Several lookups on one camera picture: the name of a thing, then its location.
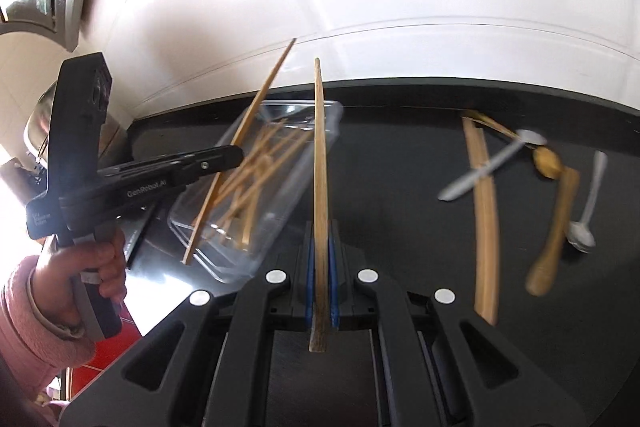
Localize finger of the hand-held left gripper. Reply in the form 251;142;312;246
97;145;246;188

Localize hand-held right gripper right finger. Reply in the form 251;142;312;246
329;222;595;427

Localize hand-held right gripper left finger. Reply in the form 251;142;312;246
60;222;317;427

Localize clear plastic container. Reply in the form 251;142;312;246
167;99;345;285

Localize pile of wooden chopsticks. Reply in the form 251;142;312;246
205;119;313;253

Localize light bamboo chopstick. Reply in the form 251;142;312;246
307;57;334;354
477;127;501;327
461;117;493;315
181;37;299;267

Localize white plastic spoon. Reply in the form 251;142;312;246
439;129;548;202
566;151;610;254

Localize thick wooden spoon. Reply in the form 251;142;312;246
525;166;582;298

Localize small wooden spoon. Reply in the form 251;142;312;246
461;109;562;182

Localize person's left forearm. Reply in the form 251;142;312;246
0;254;98;408

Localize person's left hand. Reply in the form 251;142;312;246
27;229;130;333

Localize steel pot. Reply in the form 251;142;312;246
22;82;132;168

